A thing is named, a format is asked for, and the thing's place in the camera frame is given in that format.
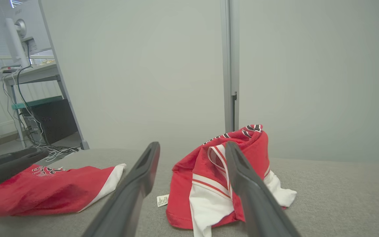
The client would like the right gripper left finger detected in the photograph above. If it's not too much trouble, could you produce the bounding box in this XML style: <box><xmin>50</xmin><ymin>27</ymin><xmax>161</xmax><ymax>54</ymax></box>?
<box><xmin>83</xmin><ymin>142</ymin><xmax>161</xmax><ymax>237</ymax></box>

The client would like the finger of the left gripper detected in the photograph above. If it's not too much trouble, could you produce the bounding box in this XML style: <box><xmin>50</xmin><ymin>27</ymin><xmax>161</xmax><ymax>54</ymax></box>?
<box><xmin>0</xmin><ymin>150</ymin><xmax>49</xmax><ymax>202</ymax></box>
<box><xmin>0</xmin><ymin>147</ymin><xmax>38</xmax><ymax>170</ymax></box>

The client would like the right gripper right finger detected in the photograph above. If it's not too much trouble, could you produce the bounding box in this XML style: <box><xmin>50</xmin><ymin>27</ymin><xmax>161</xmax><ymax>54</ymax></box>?
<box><xmin>225</xmin><ymin>142</ymin><xmax>301</xmax><ymax>237</ymax></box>

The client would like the red white striped jersey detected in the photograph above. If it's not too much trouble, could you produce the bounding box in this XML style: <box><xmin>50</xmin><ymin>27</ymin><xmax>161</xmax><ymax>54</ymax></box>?
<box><xmin>157</xmin><ymin>124</ymin><xmax>297</xmax><ymax>237</ymax></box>

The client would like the red garment with white cuff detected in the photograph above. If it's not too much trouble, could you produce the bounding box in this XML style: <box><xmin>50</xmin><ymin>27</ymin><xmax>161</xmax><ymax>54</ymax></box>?
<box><xmin>0</xmin><ymin>163</ymin><xmax>127</xmax><ymax>217</ymax></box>

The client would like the black computer tower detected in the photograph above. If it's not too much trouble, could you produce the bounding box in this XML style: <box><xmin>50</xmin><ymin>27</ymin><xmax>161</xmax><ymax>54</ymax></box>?
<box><xmin>23</xmin><ymin>99</ymin><xmax>78</xmax><ymax>145</ymax></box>

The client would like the green shelf board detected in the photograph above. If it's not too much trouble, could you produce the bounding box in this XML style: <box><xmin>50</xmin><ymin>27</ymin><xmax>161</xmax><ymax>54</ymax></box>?
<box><xmin>11</xmin><ymin>95</ymin><xmax>64</xmax><ymax>110</ymax></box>

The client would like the white office desk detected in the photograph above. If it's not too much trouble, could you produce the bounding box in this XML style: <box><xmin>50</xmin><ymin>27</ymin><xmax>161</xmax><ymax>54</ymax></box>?
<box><xmin>0</xmin><ymin>63</ymin><xmax>62</xmax><ymax>148</ymax></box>

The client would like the white monitor stand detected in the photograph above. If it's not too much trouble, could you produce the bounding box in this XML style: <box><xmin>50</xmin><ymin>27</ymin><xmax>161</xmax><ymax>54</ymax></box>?
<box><xmin>5</xmin><ymin>18</ymin><xmax>29</xmax><ymax>68</ymax></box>

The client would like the white computer monitor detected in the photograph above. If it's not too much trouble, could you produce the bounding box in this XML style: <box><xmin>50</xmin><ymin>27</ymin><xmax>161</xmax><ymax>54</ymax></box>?
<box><xmin>4</xmin><ymin>0</ymin><xmax>52</xmax><ymax>56</ymax></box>

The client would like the white cable bundle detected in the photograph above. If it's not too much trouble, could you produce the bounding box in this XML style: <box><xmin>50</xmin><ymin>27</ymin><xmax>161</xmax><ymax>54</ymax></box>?
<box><xmin>40</xmin><ymin>146</ymin><xmax>80</xmax><ymax>162</ymax></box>

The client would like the grey partition edge frame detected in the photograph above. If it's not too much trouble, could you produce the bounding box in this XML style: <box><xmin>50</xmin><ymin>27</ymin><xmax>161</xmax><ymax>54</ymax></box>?
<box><xmin>38</xmin><ymin>0</ymin><xmax>90</xmax><ymax>150</ymax></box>

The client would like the black monitor cable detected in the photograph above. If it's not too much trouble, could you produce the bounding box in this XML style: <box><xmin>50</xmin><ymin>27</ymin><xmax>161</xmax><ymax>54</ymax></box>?
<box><xmin>16</xmin><ymin>41</ymin><xmax>50</xmax><ymax>147</ymax></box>

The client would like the grey partition joint post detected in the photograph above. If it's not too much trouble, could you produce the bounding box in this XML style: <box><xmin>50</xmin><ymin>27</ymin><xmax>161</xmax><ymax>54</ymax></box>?
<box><xmin>220</xmin><ymin>0</ymin><xmax>240</xmax><ymax>133</ymax></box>

